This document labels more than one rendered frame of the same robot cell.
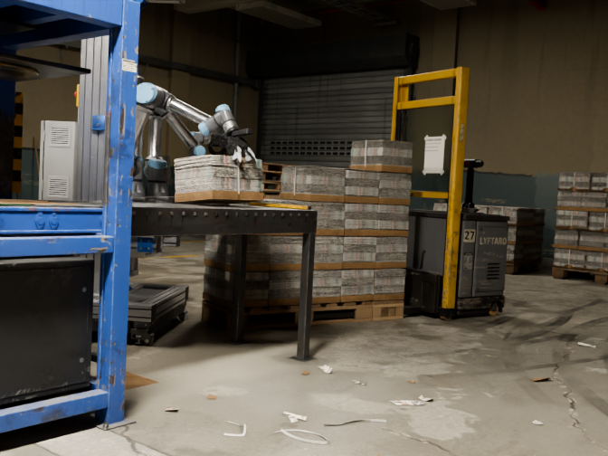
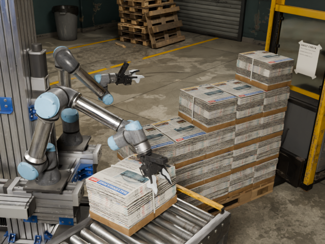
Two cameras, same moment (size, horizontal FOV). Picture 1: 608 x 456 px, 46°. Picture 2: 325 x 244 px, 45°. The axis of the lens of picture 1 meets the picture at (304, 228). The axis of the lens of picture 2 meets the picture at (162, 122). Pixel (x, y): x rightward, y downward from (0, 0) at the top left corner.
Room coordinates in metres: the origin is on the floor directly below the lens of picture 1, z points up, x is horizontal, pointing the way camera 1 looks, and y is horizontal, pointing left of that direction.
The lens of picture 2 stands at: (2.08, 0.33, 2.10)
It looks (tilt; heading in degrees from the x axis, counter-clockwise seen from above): 24 degrees down; 0
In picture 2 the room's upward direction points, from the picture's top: 2 degrees clockwise
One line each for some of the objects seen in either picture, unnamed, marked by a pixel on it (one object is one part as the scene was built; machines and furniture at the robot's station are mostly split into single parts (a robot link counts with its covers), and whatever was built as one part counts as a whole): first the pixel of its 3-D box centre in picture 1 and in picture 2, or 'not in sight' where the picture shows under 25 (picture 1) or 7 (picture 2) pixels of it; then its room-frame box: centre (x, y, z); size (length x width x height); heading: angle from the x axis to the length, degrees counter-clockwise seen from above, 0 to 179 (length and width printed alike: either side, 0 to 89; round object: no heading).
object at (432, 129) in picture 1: (427, 148); (301, 52); (5.51, -0.92, 1.28); 0.57 x 0.01 x 0.65; 33
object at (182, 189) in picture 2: (280, 205); (191, 193); (3.95, 0.14, 0.81); 0.43 x 0.03 x 0.02; 51
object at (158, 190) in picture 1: (156, 187); (71, 135); (4.55, 0.95, 0.87); 0.15 x 0.15 x 0.10
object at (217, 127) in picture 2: (311, 196); (206, 117); (4.94, -0.04, 0.86); 0.38 x 0.29 x 0.04; 34
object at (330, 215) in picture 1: (292, 261); (190, 169); (4.87, 0.07, 0.42); 1.17 x 0.39 x 0.83; 123
